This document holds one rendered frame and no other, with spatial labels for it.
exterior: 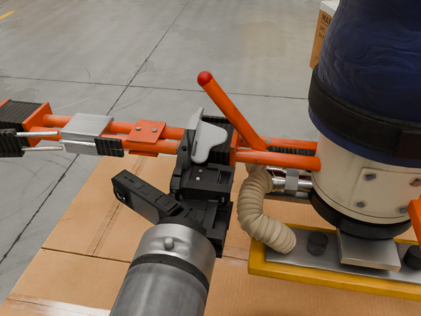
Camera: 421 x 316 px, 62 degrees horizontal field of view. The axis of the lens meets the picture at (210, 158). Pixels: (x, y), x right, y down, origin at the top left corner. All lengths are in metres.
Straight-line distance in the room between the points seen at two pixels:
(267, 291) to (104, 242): 0.77
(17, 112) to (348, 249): 0.58
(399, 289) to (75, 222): 1.17
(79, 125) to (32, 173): 2.08
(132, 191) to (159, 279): 0.15
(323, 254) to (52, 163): 2.35
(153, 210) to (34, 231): 1.87
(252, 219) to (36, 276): 0.97
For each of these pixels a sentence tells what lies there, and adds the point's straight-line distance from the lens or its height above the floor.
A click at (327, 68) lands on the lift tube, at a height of 1.41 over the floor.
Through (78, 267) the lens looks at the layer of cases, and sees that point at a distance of 1.34.
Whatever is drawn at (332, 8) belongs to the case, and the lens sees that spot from 2.21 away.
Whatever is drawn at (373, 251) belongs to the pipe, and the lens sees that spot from 0.58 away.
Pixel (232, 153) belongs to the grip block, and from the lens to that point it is 0.53.
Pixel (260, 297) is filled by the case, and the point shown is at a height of 0.94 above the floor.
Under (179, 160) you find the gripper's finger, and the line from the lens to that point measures 0.46.
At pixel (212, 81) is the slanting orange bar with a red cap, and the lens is 0.51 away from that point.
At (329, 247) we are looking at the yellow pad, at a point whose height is 1.14.
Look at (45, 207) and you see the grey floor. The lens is 2.41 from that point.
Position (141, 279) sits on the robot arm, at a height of 1.29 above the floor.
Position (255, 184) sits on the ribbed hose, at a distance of 0.57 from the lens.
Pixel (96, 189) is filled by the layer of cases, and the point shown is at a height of 0.54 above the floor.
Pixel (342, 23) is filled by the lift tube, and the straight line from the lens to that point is 0.45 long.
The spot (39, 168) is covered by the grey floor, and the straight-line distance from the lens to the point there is 2.72.
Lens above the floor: 1.59
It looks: 39 degrees down
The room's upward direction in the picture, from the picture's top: straight up
